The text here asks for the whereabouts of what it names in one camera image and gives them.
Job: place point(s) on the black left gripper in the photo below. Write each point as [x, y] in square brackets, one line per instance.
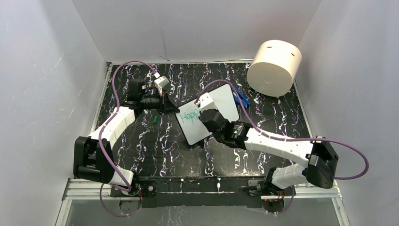
[170, 108]

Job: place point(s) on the white whiteboard black frame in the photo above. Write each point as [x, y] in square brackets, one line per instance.
[188, 117]

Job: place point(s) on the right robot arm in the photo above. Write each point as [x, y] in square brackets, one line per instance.
[315, 160]

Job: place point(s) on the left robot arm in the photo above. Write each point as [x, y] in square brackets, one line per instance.
[93, 158]

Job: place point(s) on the cream cylindrical container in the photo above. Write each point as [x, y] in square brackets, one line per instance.
[274, 68]

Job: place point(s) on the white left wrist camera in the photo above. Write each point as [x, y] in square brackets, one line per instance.
[160, 82]

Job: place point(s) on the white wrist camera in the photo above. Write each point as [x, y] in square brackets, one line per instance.
[160, 82]
[205, 102]

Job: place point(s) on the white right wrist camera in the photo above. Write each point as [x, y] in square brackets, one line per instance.
[205, 102]

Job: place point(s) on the aluminium frame rail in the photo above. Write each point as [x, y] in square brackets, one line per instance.
[199, 201]

